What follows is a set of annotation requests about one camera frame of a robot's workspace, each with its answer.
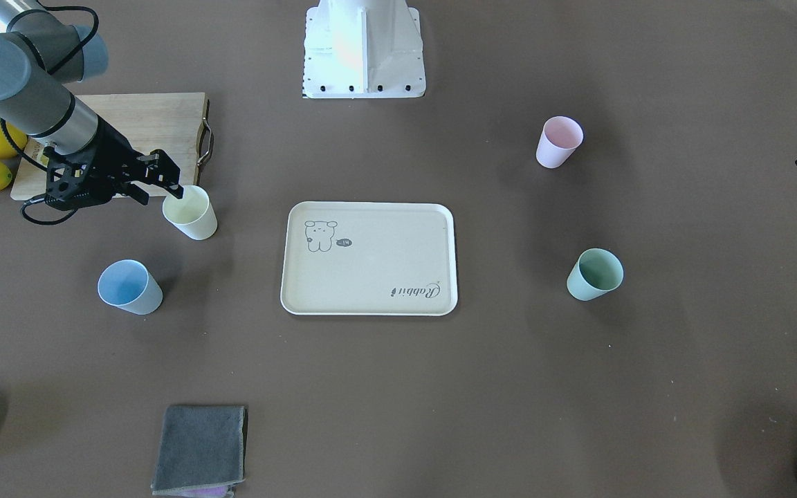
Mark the mint green cup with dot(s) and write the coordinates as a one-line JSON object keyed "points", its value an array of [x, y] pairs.
{"points": [[596, 273]]}

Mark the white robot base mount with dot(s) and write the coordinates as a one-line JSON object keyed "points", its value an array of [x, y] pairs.
{"points": [[363, 50]]}

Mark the bamboo cutting board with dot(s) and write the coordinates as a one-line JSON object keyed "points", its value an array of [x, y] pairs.
{"points": [[173, 122]]}

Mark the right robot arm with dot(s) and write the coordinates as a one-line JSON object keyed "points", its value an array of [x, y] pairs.
{"points": [[39, 56]]}

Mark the cream rabbit serving tray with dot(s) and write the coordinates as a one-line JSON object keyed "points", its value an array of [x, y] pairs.
{"points": [[367, 258]]}

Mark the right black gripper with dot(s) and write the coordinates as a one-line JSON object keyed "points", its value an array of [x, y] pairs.
{"points": [[109, 153]]}

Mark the light blue cup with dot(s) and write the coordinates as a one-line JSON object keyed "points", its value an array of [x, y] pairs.
{"points": [[128, 285]]}

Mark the grey folded cloth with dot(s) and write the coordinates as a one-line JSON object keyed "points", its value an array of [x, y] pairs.
{"points": [[201, 452]]}

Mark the pale yellow cup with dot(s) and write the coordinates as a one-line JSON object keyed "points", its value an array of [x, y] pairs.
{"points": [[192, 214]]}

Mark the pink cup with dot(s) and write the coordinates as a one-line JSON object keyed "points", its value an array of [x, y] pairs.
{"points": [[560, 137]]}

